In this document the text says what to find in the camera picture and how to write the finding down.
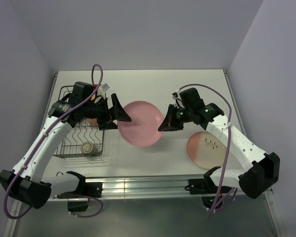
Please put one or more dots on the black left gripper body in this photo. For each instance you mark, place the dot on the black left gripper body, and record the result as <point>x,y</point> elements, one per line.
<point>99,111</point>

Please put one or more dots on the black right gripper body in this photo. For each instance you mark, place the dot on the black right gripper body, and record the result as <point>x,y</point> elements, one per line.
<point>185,116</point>

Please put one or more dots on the pink plastic cup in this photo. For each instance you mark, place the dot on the pink plastic cup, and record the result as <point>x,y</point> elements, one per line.
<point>91,122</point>

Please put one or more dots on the pink plastic plate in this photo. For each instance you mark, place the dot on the pink plastic plate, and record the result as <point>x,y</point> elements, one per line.
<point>142,130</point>

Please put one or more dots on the small speckled ceramic cup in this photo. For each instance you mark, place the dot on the small speckled ceramic cup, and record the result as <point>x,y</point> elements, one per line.
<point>88,149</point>

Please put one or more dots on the pink and cream ceramic plate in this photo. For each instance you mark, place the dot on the pink and cream ceramic plate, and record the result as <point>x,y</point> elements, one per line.
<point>205,150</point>

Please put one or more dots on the yellow bowl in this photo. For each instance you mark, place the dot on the yellow bowl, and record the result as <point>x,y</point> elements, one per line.
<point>97,99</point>

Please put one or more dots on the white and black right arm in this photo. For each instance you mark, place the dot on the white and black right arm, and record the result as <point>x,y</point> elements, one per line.
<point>260,170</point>

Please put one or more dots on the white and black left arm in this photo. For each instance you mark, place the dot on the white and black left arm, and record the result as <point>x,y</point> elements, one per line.
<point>62,118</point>

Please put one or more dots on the black wire dish rack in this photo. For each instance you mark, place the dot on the black wire dish rack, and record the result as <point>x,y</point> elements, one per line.
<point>70,145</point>

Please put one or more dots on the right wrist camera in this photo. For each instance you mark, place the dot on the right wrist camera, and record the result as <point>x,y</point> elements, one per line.
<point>178,101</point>

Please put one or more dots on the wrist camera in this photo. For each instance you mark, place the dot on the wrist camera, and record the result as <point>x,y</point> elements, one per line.
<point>178,101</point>
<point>102,90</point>

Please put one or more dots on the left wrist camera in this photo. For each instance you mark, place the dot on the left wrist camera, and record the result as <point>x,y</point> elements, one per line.
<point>102,90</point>

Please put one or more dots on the aluminium table edge rail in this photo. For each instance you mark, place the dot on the aluminium table edge rail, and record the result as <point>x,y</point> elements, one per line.
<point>150,184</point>

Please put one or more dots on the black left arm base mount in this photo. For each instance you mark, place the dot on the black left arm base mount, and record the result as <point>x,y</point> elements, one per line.
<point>86,191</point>

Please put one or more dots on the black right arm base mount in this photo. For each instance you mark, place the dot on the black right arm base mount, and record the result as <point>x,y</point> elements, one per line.
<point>202,187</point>

